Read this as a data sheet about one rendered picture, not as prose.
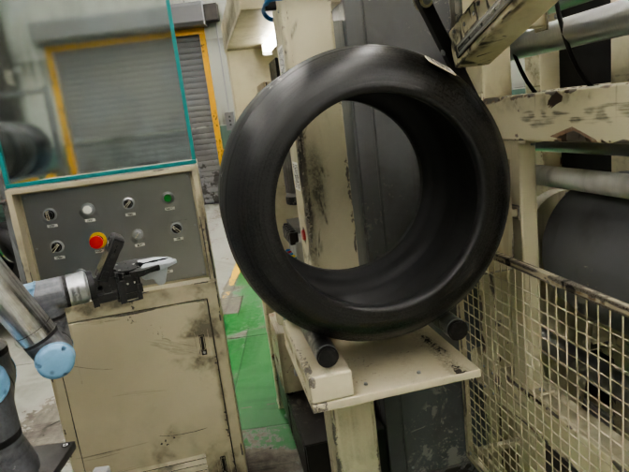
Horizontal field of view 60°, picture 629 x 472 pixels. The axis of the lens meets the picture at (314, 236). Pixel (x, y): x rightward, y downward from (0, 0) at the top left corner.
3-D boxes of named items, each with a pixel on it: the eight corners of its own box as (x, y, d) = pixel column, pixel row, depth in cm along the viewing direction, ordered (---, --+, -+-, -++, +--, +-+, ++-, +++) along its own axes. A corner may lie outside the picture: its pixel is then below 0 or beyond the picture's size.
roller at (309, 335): (289, 314, 142) (287, 297, 141) (306, 310, 143) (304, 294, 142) (318, 370, 109) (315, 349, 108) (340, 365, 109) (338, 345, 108)
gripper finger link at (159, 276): (179, 277, 139) (141, 287, 135) (175, 256, 137) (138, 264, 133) (182, 282, 137) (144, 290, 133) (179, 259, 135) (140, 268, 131)
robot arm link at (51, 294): (20, 317, 127) (11, 282, 125) (71, 305, 132) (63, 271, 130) (20, 327, 120) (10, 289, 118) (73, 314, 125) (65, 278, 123)
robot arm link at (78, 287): (64, 270, 129) (66, 282, 122) (84, 266, 131) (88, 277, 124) (70, 299, 132) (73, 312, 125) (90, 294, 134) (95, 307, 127)
